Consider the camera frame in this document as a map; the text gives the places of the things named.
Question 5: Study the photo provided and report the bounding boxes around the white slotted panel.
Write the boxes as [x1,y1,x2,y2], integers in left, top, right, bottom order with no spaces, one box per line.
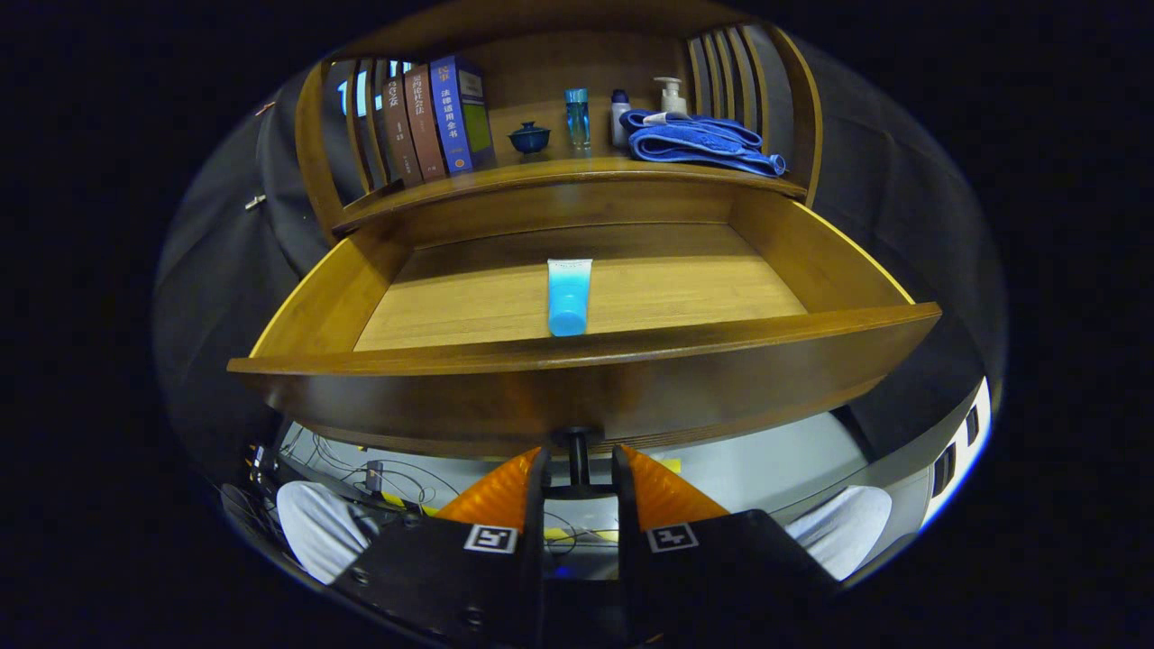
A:
[920,379,993,533]

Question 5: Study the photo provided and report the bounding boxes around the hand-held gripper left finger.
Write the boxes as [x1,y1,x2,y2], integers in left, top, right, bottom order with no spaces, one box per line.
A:
[329,446,550,643]

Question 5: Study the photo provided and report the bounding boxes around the light blue tube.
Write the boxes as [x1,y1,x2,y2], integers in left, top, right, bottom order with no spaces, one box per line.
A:
[547,259,594,338]

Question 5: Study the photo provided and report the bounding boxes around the folded blue towel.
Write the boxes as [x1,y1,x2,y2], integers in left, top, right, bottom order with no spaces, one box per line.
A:
[619,109,788,178]

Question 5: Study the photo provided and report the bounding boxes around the wooden cabinet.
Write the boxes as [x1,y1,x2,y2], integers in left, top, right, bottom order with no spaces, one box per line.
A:
[294,0,825,271]

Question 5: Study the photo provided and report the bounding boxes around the yellow black striped tape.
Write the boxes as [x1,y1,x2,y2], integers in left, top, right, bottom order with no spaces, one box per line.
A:
[379,489,623,544]

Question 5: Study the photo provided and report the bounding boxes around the wooden countertop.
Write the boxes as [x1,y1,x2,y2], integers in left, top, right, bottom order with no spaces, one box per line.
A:
[332,126,809,239]

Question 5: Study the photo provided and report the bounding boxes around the blue book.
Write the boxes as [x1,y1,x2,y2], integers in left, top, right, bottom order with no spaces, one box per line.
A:
[429,55,497,175]

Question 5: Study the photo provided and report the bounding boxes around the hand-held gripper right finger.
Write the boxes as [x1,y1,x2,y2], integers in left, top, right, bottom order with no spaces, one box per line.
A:
[612,443,841,648]

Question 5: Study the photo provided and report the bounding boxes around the wooden drawer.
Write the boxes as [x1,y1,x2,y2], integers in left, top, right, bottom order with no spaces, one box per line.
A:
[227,189,943,501]

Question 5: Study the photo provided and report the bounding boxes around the person's right leg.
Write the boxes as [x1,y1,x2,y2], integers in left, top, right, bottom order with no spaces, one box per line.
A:
[784,485,893,582]

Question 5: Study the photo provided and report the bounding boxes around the person's left leg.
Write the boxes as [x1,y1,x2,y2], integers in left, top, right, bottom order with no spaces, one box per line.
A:
[277,480,375,585]

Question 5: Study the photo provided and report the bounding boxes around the blue glass bottle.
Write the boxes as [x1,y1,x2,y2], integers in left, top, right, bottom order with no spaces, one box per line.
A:
[565,87,591,151]

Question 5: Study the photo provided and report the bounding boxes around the reddish brown book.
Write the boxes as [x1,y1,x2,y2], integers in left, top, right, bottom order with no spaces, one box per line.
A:
[403,65,449,181]

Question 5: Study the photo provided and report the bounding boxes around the person's leg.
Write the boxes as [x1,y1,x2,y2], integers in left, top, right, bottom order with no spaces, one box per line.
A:
[784,485,893,582]
[277,480,375,585]

